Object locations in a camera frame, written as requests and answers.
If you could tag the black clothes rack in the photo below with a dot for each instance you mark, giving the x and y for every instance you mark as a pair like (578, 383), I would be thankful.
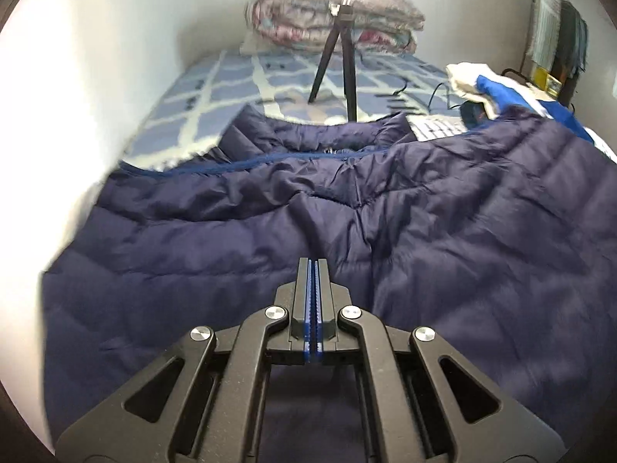
(530, 19)

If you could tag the folded floral quilt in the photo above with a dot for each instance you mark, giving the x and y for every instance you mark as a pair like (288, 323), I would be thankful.
(289, 24)

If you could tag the blue jacket with cream lining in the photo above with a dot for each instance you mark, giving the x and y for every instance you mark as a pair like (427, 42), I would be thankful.
(496, 89)

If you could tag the dark hanging garment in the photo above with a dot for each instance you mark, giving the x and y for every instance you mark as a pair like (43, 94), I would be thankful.
(573, 48)

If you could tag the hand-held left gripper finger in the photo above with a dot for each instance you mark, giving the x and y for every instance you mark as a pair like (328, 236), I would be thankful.
(307, 308)
(315, 308)

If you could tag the black tripod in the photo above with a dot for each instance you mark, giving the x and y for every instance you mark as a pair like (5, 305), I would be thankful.
(351, 82)

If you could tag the navy puffer jacket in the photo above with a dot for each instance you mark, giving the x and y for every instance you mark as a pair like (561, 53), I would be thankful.
(434, 226)

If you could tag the striped hanging towel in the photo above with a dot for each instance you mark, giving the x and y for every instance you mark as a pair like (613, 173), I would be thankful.
(547, 33)

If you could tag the yellow box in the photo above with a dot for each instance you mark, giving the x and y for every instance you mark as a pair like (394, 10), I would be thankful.
(547, 81)

